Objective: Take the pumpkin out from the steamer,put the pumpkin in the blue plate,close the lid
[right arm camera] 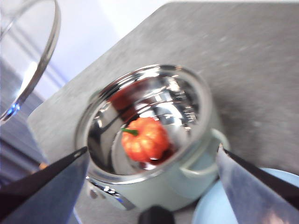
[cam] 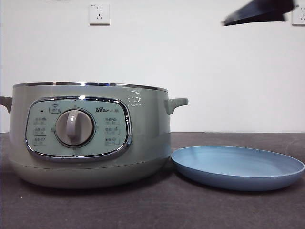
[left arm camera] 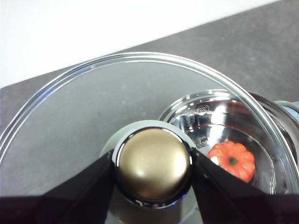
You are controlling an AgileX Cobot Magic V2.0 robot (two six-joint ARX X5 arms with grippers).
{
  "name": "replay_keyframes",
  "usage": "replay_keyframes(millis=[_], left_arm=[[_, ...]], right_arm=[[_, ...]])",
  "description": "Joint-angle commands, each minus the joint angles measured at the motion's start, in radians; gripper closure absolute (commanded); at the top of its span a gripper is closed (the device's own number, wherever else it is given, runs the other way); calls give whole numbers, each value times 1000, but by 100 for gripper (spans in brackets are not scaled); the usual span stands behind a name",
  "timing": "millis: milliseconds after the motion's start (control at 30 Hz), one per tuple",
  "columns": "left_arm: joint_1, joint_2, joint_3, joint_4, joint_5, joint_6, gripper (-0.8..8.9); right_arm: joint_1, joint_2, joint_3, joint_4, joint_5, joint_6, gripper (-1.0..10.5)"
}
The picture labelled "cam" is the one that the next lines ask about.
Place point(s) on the blue round plate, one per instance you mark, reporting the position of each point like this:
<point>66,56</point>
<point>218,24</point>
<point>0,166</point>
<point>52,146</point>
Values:
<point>238,167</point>

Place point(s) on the pale green electric steamer pot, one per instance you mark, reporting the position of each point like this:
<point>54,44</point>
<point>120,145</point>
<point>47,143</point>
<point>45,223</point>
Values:
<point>147,143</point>

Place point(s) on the white wall socket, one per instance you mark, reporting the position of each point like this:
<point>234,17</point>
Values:
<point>299,15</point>
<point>99,14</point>

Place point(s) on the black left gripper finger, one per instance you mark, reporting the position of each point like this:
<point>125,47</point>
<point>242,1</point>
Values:
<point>267,8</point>

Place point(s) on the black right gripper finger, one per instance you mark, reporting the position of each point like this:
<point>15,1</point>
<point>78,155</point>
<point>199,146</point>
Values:
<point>257,20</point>

